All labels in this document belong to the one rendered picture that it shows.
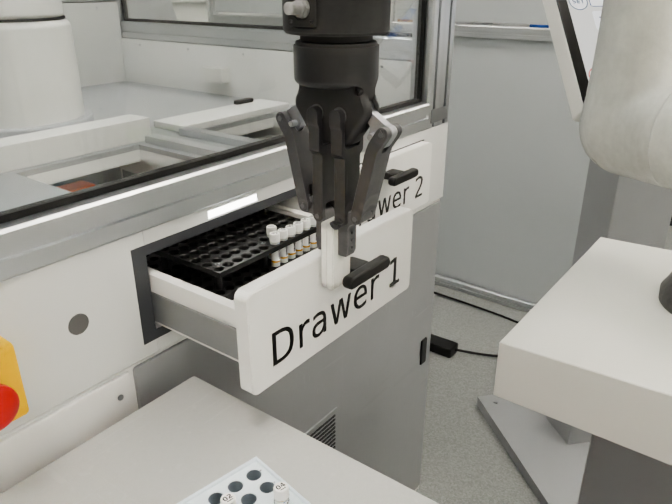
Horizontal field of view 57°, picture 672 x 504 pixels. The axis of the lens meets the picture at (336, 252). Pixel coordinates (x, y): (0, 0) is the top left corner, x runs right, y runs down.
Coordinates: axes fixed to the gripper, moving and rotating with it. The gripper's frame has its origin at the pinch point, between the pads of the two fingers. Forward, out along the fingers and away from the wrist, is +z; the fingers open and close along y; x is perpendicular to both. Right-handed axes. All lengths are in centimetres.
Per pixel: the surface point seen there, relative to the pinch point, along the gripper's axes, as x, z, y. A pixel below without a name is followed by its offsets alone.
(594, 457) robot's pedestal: 22.3, 29.6, 23.7
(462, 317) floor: 149, 94, -51
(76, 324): -18.7, 5.8, -17.5
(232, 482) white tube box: -18.5, 14.0, 3.0
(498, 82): 170, 8, -55
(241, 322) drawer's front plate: -11.4, 3.5, -2.2
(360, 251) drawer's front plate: 6.2, 2.5, -1.3
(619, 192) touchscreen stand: 97, 18, 6
